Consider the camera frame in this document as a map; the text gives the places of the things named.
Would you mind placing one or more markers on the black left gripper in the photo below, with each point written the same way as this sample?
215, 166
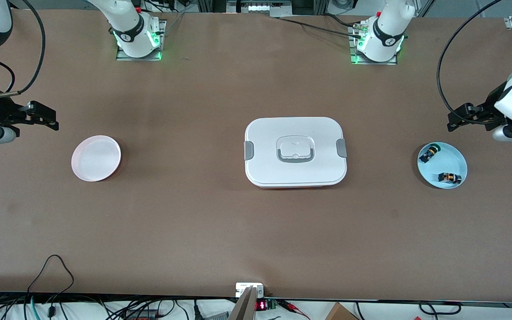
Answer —
490, 108

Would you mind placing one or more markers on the white lunch box grey clips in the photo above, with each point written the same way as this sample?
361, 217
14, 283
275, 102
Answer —
265, 169

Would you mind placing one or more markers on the brown cardboard box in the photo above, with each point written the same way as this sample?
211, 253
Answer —
338, 313

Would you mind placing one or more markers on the light blue round plate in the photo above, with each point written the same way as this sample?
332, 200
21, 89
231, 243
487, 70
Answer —
451, 160

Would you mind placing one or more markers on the pink round plate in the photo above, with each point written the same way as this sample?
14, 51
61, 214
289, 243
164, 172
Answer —
96, 158

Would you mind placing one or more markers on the white power strip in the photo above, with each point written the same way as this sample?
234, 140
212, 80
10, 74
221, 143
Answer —
260, 7

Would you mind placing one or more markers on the red clip leads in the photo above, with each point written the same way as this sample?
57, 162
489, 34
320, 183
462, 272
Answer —
291, 306

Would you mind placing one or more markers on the small white device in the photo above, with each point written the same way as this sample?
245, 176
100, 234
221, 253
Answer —
242, 289

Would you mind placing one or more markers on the grey aluminium bar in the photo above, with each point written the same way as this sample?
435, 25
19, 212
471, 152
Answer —
245, 306

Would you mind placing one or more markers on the red digit display module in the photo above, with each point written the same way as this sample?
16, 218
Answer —
261, 305

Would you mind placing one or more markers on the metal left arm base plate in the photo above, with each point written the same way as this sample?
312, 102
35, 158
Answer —
356, 58

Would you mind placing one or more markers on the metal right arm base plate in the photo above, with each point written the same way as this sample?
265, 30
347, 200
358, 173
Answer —
160, 40

